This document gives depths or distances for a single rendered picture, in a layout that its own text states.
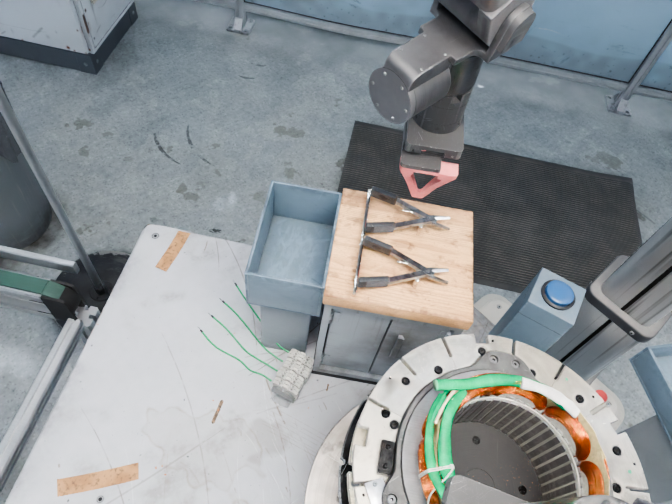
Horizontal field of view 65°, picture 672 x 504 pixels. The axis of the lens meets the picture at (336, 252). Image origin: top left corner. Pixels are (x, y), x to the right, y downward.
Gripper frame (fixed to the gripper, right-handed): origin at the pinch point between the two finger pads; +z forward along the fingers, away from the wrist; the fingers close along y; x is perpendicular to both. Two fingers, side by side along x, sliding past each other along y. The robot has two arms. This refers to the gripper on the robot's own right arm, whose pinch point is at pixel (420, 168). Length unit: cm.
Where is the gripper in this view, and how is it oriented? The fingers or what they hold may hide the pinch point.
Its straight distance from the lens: 70.7
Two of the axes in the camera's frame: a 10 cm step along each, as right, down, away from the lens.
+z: -0.8, 5.3, 8.4
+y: -1.4, 8.3, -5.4
